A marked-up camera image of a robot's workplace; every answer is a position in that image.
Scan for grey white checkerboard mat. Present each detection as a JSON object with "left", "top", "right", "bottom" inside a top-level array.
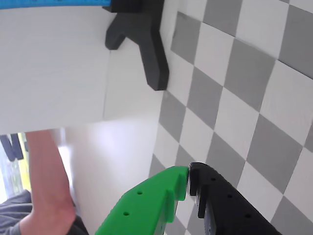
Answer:
[{"left": 148, "top": 0, "right": 313, "bottom": 235}]

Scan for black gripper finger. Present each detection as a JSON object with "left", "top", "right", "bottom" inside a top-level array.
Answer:
[{"left": 187, "top": 162, "right": 282, "bottom": 235}]

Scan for dark blue object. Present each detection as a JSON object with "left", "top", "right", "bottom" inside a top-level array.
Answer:
[{"left": 0, "top": 133, "right": 24, "bottom": 162}]

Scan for grey clothing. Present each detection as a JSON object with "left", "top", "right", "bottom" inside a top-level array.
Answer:
[{"left": 0, "top": 189, "right": 90, "bottom": 235}]

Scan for blue strip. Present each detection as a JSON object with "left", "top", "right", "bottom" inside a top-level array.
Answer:
[{"left": 0, "top": 0, "right": 113, "bottom": 11}]

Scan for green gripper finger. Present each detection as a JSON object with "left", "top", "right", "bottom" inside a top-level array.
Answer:
[{"left": 94, "top": 165, "right": 190, "bottom": 235}]

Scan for bare forearm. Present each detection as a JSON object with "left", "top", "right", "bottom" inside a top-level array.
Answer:
[{"left": 19, "top": 129, "right": 77, "bottom": 235}]

